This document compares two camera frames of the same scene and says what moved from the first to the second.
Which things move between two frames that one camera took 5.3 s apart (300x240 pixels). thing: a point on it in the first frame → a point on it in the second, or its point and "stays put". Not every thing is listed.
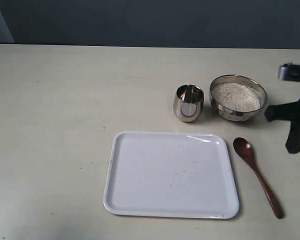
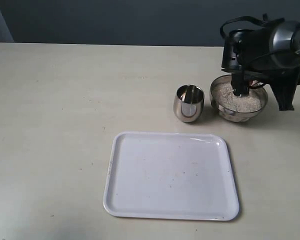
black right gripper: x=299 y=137 → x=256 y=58
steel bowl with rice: x=237 y=98 stays put
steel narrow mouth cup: x=188 y=102 stays put
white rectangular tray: x=170 y=174 stays put
